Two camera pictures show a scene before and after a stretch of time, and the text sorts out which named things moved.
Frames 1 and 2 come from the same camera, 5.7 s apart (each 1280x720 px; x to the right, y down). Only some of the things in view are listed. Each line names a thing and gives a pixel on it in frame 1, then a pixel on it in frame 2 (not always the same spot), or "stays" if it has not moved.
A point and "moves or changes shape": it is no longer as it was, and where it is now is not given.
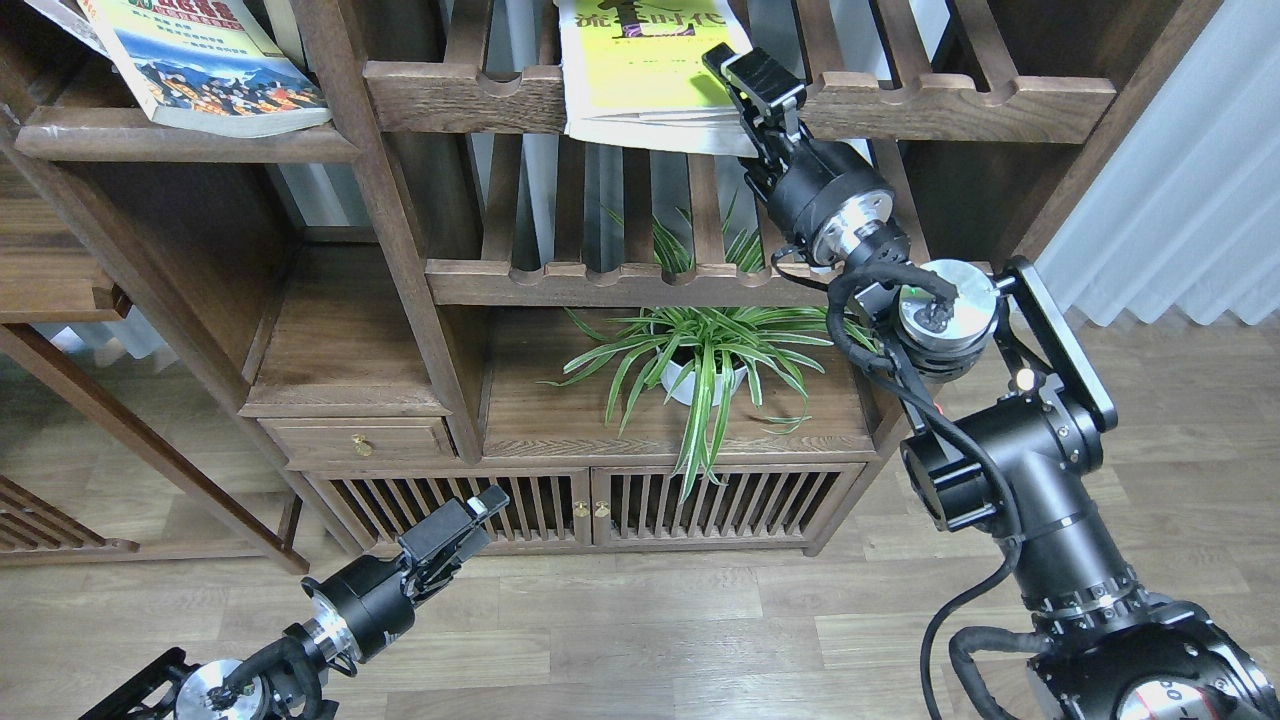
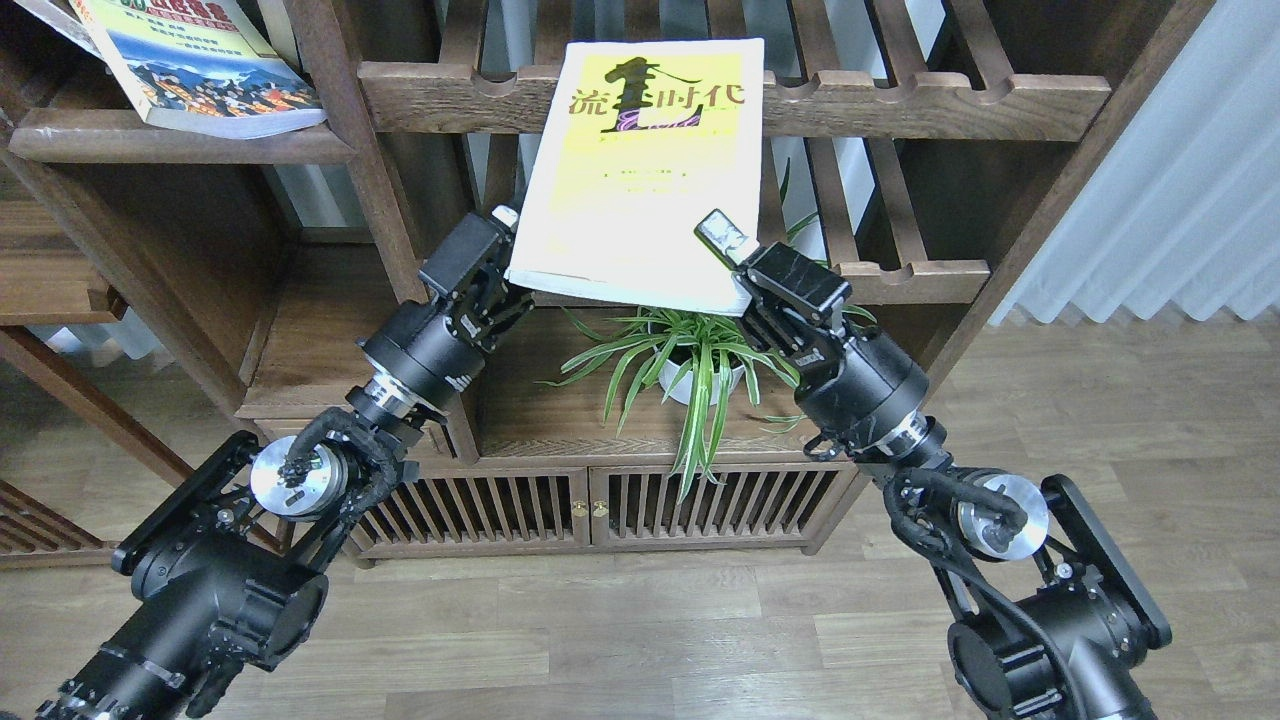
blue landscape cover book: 207,67 stays
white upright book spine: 285,30 stays
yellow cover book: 632,72 moves or changes shape
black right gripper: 818,190 -> 849,389
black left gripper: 367,606 -> 440,349
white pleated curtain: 1188,209 stays
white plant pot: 682,392 stays
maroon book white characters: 72,17 -> 29,44
